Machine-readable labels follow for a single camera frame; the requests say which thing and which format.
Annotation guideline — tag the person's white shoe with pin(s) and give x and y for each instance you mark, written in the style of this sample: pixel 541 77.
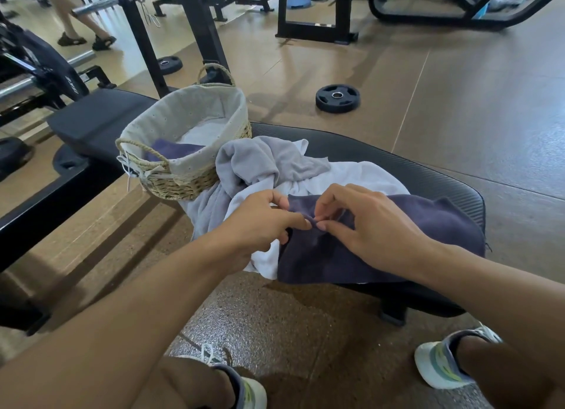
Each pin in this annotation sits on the person's white shoe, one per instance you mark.
pixel 254 395
pixel 430 364

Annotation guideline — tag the person's left leg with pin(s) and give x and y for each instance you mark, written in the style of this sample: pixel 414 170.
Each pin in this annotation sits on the person's left leg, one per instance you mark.
pixel 185 386

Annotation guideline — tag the person's right hand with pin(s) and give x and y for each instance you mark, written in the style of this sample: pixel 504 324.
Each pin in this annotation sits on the person's right hand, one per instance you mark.
pixel 384 236

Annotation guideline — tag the person's left hand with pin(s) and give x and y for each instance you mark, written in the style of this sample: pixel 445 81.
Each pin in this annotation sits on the person's left hand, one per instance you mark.
pixel 256 227

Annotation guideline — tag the light grey towel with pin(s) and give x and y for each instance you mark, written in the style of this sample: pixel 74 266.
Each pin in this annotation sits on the light grey towel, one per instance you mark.
pixel 265 157

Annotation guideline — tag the black barbell stand frame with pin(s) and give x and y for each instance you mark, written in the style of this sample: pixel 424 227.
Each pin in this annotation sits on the black barbell stand frame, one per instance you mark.
pixel 99 75

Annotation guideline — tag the person's left white shoe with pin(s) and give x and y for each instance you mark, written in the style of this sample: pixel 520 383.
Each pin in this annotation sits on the person's left white shoe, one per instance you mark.
pixel 254 395

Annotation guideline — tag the black padded weight bench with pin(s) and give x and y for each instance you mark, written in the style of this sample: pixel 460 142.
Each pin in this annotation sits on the black padded weight bench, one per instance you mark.
pixel 97 117

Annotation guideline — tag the person's right forearm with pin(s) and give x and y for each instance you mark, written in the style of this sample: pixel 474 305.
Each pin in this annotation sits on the person's right forearm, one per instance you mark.
pixel 507 302

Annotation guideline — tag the woven basket with white liner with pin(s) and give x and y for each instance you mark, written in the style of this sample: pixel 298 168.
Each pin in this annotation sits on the woven basket with white liner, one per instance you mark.
pixel 185 108

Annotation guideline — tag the large black weight plate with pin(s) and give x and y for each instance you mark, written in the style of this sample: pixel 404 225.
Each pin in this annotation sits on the large black weight plate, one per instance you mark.
pixel 59 157

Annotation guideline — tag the person's leg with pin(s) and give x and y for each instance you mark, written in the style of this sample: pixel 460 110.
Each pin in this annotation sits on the person's leg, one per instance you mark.
pixel 503 373
pixel 185 386

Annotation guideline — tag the black steel base beam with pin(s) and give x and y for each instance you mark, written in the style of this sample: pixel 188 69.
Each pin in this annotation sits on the black steel base beam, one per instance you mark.
pixel 44 214

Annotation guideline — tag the black rubber weight plate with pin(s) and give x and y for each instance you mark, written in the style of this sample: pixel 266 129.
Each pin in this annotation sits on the black rubber weight plate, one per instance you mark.
pixel 326 104
pixel 174 68
pixel 13 152

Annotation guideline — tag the person's right leg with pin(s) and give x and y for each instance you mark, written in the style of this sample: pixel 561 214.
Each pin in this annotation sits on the person's right leg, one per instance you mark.
pixel 503 373

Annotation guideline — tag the black bumper plate white print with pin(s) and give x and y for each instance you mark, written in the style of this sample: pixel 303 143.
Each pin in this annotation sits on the black bumper plate white print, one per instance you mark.
pixel 57 68

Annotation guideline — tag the black bench press frame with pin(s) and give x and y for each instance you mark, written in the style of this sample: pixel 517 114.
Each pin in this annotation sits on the black bench press frame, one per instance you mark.
pixel 342 7

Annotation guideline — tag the person's left forearm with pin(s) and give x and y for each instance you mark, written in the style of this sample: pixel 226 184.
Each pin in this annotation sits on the person's left forearm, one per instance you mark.
pixel 119 329

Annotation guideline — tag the white towel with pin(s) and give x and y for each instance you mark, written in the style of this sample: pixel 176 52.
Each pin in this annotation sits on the white towel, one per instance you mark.
pixel 353 174
pixel 205 132

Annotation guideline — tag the black steel squat rack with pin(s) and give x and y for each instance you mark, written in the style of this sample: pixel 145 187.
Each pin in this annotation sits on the black steel squat rack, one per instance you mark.
pixel 203 24

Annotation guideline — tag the dark purple towel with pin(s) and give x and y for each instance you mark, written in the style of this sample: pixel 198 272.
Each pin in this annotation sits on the dark purple towel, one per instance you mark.
pixel 432 227
pixel 174 150

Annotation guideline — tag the person's right white shoe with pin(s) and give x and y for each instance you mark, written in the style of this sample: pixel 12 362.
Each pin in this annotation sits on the person's right white shoe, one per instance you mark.
pixel 430 364

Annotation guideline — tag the blue plastic container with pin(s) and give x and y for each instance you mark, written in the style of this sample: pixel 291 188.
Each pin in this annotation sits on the blue plastic container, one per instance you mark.
pixel 299 0

